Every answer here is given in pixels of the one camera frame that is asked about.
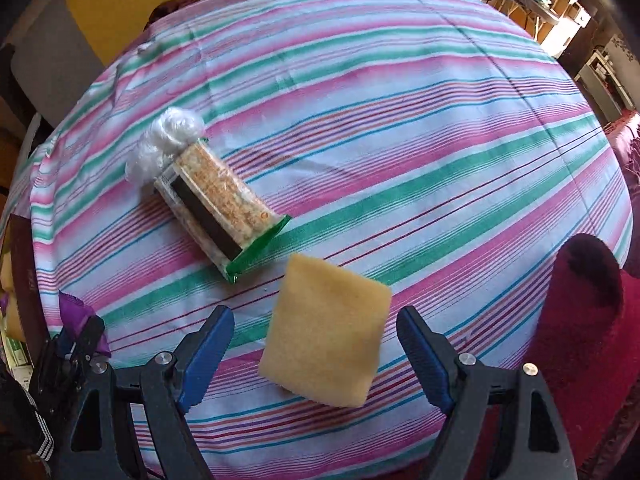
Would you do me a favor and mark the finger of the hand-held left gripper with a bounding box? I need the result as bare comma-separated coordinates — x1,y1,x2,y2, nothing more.
50,316,107,363

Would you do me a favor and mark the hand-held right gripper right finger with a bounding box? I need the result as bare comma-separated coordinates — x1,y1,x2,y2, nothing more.
396,305,578,480

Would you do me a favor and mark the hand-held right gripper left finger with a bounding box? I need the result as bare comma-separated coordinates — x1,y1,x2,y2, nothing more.
50,304,236,480

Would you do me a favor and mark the purple snack packet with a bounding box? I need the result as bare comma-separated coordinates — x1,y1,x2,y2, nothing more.
57,290,108,356

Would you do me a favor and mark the tall yellow sponge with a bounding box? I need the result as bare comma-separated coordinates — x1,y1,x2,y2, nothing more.
0,305,27,342

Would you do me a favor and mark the dark brown storage box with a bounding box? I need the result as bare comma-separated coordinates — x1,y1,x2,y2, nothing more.
0,214,52,361

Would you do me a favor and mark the large rice cracker packet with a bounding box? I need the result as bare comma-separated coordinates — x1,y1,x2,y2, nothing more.
152,137,292,285

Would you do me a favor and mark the person's left forearm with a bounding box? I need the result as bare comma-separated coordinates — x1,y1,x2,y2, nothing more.
0,360,57,471

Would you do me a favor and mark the dark red fleece blanket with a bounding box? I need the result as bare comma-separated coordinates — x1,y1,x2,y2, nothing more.
525,110,640,480

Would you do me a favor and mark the striped pink green blanket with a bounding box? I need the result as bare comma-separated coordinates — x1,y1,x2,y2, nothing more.
10,0,636,480

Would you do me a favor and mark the crumpled white plastic bag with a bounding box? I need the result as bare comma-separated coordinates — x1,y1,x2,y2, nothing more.
124,106,206,186

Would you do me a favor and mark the white shelf unit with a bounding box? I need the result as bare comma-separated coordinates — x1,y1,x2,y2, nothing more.
575,35,640,121

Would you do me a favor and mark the blue yellow grey chair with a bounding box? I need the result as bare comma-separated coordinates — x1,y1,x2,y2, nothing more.
0,0,381,128

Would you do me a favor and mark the dark red cloth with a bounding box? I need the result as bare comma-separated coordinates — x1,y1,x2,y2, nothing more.
145,0,281,31

